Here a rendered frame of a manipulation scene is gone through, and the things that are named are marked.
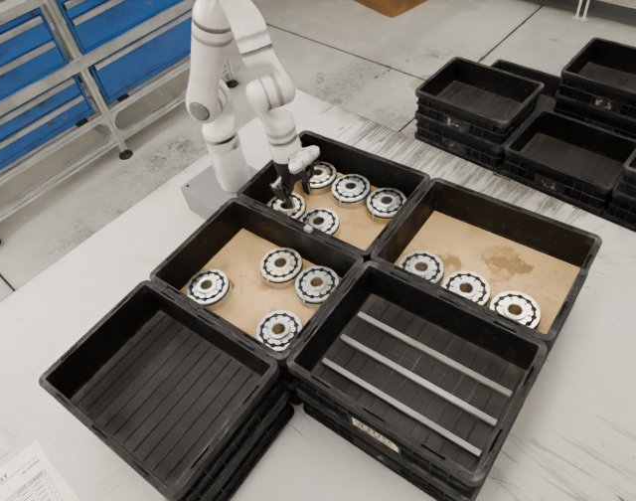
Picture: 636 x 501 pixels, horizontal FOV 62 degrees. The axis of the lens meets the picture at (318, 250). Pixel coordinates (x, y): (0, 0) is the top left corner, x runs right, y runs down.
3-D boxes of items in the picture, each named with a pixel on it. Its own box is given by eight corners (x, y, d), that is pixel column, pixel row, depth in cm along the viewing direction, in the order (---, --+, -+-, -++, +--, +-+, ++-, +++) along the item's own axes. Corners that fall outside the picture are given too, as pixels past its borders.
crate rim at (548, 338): (368, 264, 117) (367, 257, 115) (432, 182, 130) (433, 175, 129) (548, 350, 99) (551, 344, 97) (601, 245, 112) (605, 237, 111)
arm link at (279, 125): (265, 152, 120) (301, 139, 121) (247, 94, 108) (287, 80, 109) (256, 136, 124) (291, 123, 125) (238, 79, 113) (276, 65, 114)
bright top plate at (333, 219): (291, 229, 133) (290, 228, 133) (314, 204, 138) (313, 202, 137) (324, 244, 129) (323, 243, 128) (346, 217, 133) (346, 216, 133)
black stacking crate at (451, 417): (293, 390, 110) (283, 364, 101) (370, 290, 124) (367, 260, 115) (470, 506, 92) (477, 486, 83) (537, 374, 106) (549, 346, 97)
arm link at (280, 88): (302, 101, 113) (281, 35, 107) (263, 115, 112) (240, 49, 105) (294, 97, 119) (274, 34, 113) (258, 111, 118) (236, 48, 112)
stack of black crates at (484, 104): (411, 175, 243) (413, 90, 209) (448, 140, 255) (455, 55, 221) (489, 212, 223) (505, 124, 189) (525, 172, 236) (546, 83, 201)
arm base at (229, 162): (214, 185, 156) (197, 138, 143) (236, 167, 160) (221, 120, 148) (236, 196, 152) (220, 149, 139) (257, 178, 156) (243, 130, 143)
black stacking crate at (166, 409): (65, 405, 114) (37, 382, 105) (163, 307, 128) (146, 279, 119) (192, 519, 96) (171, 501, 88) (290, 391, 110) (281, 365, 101)
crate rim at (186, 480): (40, 386, 107) (34, 381, 105) (148, 283, 121) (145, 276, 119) (174, 506, 89) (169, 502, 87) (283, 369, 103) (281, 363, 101)
